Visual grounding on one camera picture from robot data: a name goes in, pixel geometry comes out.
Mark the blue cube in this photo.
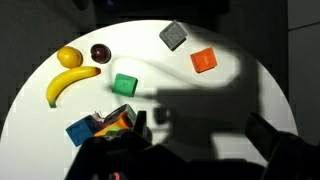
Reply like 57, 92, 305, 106
65, 115, 101, 148

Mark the orange stack block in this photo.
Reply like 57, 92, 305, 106
93, 111, 134, 138

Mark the dark red plum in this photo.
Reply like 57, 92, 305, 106
90, 43, 112, 65

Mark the grey cube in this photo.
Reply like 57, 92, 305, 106
158, 19, 188, 52

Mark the green cube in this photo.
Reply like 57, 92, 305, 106
111, 73, 139, 98

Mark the yellow banana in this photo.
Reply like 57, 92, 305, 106
45, 65, 102, 109

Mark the orange red cube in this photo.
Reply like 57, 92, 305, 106
189, 47, 218, 74

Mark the yellow lemon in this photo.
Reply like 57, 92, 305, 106
56, 46, 84, 69

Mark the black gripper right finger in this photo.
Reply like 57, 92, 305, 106
244, 112, 280, 158

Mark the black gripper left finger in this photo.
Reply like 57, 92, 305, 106
134, 110, 148, 136

